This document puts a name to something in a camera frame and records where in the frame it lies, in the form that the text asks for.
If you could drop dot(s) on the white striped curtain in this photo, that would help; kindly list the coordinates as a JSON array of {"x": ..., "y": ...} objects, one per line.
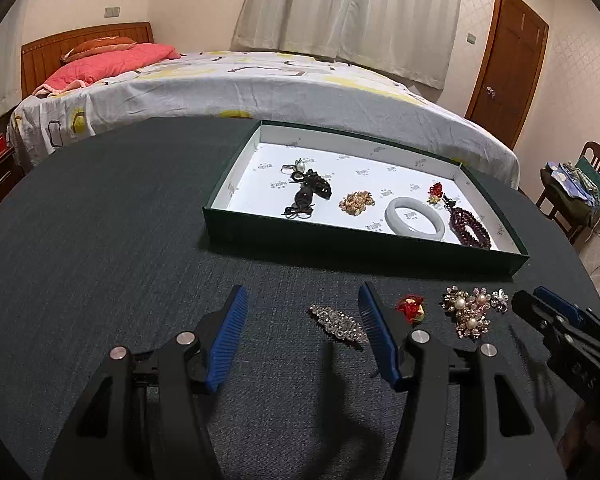
[{"x": 355, "y": 15}]

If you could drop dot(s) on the wall outlet plate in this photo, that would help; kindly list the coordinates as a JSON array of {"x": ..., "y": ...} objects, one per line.
[{"x": 112, "y": 11}]

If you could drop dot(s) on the dark green jewelry box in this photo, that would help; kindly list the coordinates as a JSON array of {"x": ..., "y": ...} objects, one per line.
[{"x": 340, "y": 170}]

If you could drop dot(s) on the crystal hair clip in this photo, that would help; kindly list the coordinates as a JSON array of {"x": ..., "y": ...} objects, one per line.
[{"x": 337, "y": 322}]

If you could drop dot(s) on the brown wooden door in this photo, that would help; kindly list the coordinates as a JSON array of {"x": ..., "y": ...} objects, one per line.
[{"x": 510, "y": 65}]

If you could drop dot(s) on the pile of clothes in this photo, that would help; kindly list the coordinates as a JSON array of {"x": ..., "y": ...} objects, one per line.
[{"x": 567, "y": 190}]

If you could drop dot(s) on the pearl flower brooch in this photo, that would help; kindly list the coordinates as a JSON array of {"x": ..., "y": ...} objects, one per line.
[{"x": 467, "y": 310}]

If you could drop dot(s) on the white jade bangle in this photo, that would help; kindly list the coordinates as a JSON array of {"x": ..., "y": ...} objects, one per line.
[{"x": 391, "y": 216}]

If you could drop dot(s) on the small crystal brooch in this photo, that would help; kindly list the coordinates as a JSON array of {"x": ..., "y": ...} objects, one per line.
[{"x": 500, "y": 300}]

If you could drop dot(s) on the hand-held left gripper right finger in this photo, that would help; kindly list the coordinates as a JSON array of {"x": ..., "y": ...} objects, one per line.
[{"x": 377, "y": 335}]

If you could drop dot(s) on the gold flower brooch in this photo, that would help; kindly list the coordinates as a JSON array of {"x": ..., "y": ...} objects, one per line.
[{"x": 357, "y": 202}]

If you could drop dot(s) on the pink pillow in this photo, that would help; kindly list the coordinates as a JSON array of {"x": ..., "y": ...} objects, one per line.
[{"x": 110, "y": 62}]

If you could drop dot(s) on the wooden headboard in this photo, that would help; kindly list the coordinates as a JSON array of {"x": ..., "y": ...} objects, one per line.
[{"x": 50, "y": 52}]

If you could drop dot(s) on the green cloth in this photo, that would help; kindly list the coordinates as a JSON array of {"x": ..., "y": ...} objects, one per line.
[{"x": 597, "y": 175}]

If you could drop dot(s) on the bed with patterned sheet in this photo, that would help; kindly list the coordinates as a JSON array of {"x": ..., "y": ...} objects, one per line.
[{"x": 280, "y": 95}]

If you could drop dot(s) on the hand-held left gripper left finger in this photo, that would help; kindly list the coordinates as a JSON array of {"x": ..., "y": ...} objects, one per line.
[{"x": 227, "y": 340}]

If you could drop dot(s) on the red and gold charm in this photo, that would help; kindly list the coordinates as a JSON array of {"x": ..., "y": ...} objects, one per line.
[
  {"x": 435, "y": 193},
  {"x": 411, "y": 308}
]

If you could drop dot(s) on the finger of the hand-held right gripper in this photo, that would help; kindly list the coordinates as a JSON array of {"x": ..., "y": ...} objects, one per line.
[
  {"x": 540, "y": 315},
  {"x": 560, "y": 302}
]

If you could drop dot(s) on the orange cushion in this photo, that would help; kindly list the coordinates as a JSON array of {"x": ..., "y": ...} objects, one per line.
[{"x": 100, "y": 46}]

